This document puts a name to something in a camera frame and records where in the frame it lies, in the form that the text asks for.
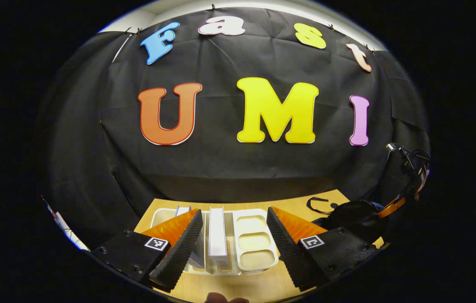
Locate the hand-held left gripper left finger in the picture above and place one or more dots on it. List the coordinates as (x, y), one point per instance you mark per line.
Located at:
(185, 248)

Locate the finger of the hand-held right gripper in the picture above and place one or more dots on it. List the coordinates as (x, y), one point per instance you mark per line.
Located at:
(391, 207)

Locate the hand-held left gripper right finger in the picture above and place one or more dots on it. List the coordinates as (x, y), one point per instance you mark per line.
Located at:
(286, 252)

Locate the blue-edged white book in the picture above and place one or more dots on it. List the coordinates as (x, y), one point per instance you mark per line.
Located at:
(199, 254)

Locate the blue schoolbag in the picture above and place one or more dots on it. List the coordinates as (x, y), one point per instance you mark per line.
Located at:
(351, 216)

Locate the black backdrop cloth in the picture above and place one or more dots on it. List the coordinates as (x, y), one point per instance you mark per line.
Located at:
(229, 168)

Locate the white side table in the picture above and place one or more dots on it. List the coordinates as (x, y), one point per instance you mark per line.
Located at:
(67, 231)

